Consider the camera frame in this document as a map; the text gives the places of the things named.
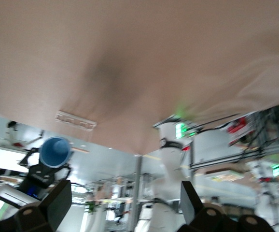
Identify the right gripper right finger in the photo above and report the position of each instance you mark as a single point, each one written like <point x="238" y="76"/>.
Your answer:
<point x="190" y="207"/>

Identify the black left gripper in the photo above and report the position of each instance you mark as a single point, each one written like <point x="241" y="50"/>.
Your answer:
<point x="39" y="178"/>

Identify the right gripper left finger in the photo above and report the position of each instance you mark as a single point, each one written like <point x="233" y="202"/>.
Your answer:
<point x="55" y="205"/>

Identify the blue plastic cup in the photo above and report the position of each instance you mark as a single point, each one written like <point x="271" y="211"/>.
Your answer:
<point x="50" y="157"/>

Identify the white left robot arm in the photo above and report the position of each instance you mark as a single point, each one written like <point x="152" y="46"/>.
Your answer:
<point x="169" y="154"/>

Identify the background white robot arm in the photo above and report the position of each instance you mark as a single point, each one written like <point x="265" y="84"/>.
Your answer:
<point x="266" y="188"/>

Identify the grey vertical pole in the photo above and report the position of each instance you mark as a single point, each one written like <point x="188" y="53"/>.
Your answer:
<point x="138" y="183"/>

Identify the red white sign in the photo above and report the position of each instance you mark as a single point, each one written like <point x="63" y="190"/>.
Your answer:
<point x="237" y="131"/>

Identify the aluminium frame rail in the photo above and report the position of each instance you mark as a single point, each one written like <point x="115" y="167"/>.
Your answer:
<point x="250" y="154"/>

